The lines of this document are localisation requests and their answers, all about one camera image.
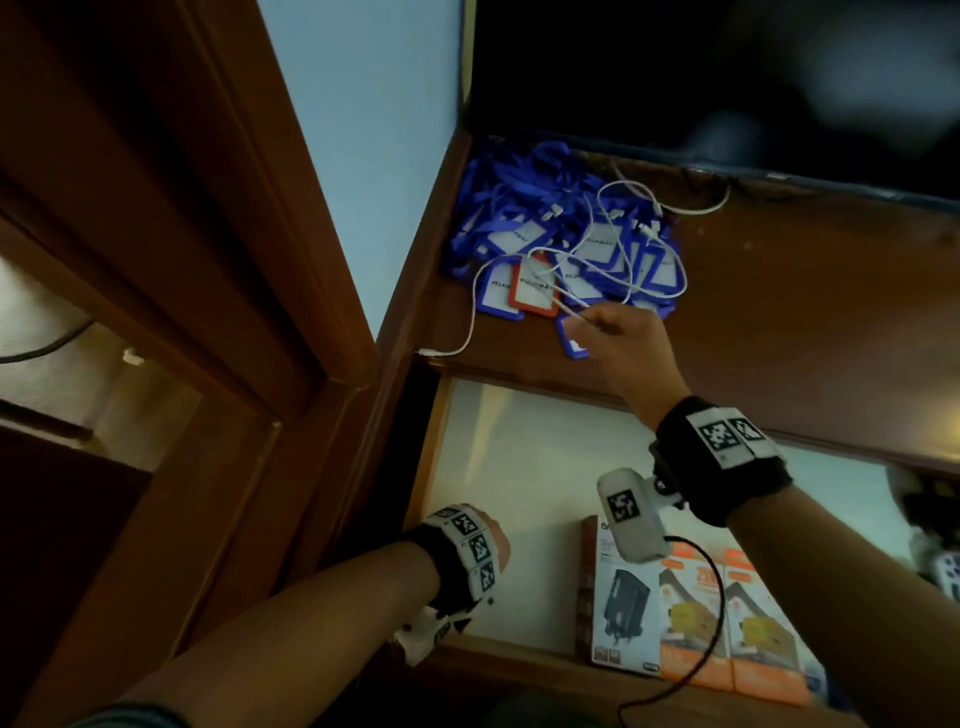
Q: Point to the person's dark green clothing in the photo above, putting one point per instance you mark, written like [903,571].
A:
[127,718]

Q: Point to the black television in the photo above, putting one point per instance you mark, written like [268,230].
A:
[675,75]

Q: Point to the person's left hand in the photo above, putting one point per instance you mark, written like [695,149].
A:
[501,540]

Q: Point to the black wristband with markers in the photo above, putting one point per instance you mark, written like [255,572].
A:
[457,555]
[720,465]

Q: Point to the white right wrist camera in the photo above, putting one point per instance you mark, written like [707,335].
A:
[634,517]

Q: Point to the person's right forearm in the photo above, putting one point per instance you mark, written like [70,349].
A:
[862,600]

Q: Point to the pile of blue ID lanyards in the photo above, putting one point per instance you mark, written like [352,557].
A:
[517,187]

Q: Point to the orange charger box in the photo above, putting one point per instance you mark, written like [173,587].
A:
[690,615]
[765,630]

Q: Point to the person's left forearm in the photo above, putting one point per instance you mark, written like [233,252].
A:
[300,645]

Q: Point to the wooden drawer with white bottom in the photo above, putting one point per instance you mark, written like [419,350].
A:
[525,465]

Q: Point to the white charger box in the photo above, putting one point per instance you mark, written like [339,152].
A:
[622,600]

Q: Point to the black right wristband with markers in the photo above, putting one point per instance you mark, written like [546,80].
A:
[720,465]

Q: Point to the large white remote control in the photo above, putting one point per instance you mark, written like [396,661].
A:
[949,574]

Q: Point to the person's right hand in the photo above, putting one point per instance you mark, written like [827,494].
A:
[637,352]

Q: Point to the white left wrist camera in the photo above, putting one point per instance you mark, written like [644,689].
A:
[424,637]

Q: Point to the black left wristband with markers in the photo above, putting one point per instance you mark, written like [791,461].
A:
[457,555]

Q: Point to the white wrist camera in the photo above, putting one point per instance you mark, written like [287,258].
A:
[634,517]
[424,637]

